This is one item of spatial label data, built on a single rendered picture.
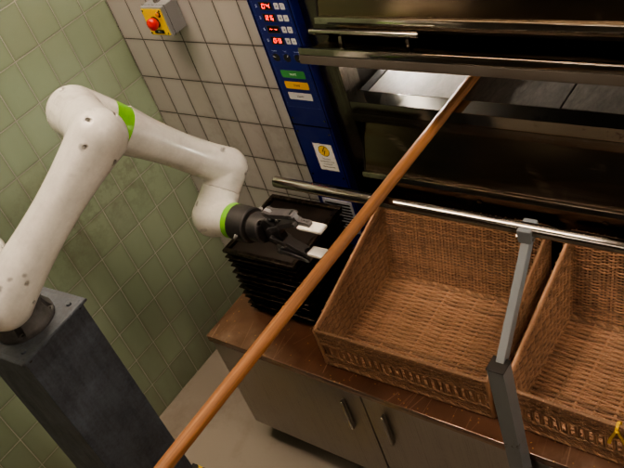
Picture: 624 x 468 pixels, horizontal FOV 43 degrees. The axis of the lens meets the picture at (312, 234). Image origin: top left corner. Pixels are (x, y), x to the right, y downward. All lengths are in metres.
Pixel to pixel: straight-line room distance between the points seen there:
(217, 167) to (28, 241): 0.53
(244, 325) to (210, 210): 0.72
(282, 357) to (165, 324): 0.85
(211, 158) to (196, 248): 1.28
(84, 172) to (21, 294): 0.29
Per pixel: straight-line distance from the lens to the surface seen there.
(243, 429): 3.13
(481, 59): 1.84
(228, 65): 2.57
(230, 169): 2.01
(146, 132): 1.88
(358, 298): 2.46
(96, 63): 2.81
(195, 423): 1.57
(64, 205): 1.69
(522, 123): 2.08
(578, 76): 1.76
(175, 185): 3.10
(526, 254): 1.77
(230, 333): 2.63
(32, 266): 1.73
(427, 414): 2.21
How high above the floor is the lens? 2.33
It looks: 38 degrees down
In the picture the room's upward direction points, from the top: 21 degrees counter-clockwise
